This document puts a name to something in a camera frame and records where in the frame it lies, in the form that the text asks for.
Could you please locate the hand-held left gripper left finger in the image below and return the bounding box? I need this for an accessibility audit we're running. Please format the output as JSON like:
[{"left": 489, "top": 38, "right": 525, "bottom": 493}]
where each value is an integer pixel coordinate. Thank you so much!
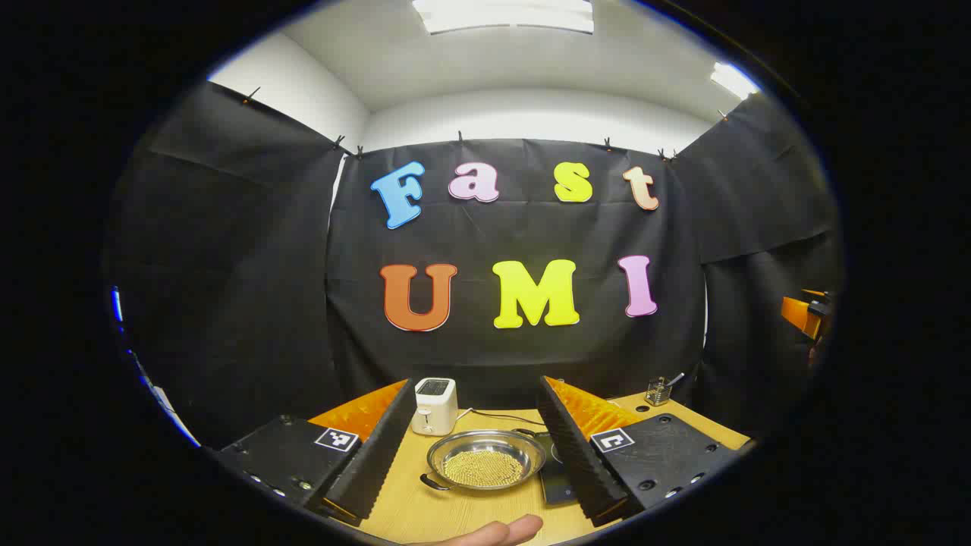
[{"left": 216, "top": 378, "right": 418, "bottom": 528}]

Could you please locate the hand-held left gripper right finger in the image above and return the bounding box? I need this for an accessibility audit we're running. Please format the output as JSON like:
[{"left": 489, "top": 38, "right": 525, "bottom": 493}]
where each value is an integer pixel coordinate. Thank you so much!
[{"left": 537, "top": 375, "right": 740, "bottom": 528}]

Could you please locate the black induction cooktop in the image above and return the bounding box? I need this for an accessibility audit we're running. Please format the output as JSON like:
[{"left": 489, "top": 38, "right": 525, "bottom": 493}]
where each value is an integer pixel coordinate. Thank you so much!
[{"left": 531, "top": 431, "right": 585, "bottom": 507}]

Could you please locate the stainless steel pot black handle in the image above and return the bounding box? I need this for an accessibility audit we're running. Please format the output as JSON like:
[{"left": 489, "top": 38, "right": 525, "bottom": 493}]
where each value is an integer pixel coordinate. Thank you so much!
[{"left": 420, "top": 428, "right": 547, "bottom": 492}]

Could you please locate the pile of soybeans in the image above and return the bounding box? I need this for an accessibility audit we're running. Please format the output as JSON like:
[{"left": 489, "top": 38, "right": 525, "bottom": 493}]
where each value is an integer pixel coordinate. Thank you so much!
[{"left": 442, "top": 449, "right": 526, "bottom": 488}]

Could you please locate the white toaster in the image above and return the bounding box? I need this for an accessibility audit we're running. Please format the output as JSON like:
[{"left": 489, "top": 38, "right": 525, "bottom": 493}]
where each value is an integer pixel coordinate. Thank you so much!
[{"left": 410, "top": 377, "right": 459, "bottom": 437}]

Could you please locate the ceiling light panel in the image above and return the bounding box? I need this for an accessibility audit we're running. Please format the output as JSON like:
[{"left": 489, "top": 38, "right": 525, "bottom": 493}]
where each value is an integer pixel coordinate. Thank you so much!
[
  {"left": 412, "top": 0, "right": 595, "bottom": 36},
  {"left": 711, "top": 62, "right": 761, "bottom": 99}
]

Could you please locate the thin power cable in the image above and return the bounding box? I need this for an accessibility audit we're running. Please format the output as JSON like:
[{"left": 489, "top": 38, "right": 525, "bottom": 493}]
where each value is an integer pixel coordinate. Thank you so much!
[{"left": 455, "top": 407, "right": 547, "bottom": 427}]

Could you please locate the small metal wire rack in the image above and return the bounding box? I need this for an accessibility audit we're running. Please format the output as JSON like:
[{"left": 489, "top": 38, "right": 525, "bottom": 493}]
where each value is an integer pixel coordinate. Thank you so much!
[{"left": 645, "top": 372, "right": 686, "bottom": 407}]

